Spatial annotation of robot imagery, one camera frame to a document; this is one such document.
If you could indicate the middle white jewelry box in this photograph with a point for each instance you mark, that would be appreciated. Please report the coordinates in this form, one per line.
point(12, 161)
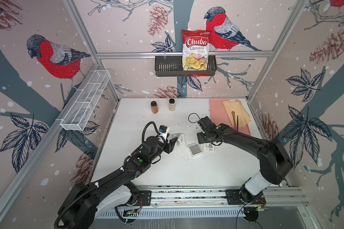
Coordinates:
point(180, 139)

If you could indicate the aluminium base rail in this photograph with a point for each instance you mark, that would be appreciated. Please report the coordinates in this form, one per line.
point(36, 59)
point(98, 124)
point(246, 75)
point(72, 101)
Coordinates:
point(206, 197)

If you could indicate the black wire wall basket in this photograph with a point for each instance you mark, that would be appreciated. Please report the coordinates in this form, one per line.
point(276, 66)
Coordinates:
point(171, 66)

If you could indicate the pink plastic tray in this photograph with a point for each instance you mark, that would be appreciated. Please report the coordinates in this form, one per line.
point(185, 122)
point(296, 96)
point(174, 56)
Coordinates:
point(219, 115)

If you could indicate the white lift-off box lid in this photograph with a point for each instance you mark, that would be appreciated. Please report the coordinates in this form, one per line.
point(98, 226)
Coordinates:
point(208, 147)

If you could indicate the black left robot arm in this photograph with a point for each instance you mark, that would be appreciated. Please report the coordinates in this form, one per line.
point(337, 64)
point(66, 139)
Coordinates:
point(82, 203)

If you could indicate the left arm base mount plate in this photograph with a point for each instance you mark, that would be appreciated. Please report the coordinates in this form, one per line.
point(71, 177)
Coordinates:
point(140, 198)

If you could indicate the iridescent purple spoon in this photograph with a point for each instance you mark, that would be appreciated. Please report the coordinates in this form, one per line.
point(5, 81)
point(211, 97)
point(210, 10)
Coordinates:
point(234, 120)

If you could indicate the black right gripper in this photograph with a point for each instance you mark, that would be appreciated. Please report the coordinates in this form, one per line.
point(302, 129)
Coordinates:
point(199, 138)

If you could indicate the orange spice jar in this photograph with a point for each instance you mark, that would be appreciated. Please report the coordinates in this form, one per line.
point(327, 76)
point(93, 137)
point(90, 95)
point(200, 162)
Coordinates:
point(154, 107)

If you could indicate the beige folded cloth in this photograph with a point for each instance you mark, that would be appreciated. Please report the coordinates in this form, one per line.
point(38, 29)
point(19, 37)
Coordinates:
point(236, 106)

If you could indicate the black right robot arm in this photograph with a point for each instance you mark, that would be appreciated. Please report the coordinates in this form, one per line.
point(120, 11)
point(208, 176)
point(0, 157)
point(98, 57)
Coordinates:
point(275, 162)

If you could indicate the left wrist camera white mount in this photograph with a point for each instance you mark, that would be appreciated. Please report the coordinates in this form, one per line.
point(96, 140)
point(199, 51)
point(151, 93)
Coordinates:
point(164, 132)

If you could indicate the Chuba cassava chips bag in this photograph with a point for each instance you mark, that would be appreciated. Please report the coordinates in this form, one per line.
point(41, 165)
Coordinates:
point(196, 46)

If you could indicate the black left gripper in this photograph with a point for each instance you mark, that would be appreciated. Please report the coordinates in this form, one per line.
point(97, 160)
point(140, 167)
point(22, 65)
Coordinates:
point(169, 147)

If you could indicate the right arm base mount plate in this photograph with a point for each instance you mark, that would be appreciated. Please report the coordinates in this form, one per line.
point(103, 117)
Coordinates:
point(232, 197)

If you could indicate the pale spice jar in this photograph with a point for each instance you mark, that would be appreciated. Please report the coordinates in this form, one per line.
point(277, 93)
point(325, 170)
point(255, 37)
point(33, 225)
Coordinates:
point(171, 104)

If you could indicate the white jewelry box base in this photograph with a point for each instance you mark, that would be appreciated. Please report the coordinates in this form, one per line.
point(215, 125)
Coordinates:
point(195, 149)

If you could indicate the white wire mesh shelf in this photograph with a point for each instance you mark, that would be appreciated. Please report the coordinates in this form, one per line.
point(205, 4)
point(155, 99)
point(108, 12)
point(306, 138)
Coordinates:
point(82, 109)

